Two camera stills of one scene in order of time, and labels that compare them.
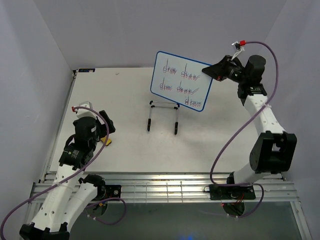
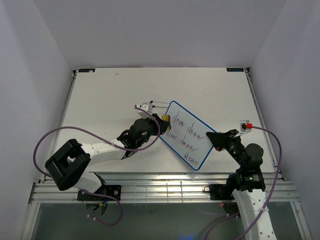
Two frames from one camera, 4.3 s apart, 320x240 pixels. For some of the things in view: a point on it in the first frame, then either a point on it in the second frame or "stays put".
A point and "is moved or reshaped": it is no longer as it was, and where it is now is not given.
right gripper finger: (218, 71) → (219, 140)
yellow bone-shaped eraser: (108, 140) is moved or reshaped
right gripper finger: (225, 59) → (232, 133)
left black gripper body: (101, 131) → (153, 129)
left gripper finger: (111, 127) → (163, 129)
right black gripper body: (234, 73) → (233, 146)
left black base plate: (112, 191) stays put
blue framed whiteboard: (181, 81) → (187, 136)
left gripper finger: (105, 116) → (160, 121)
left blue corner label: (86, 70) stays put
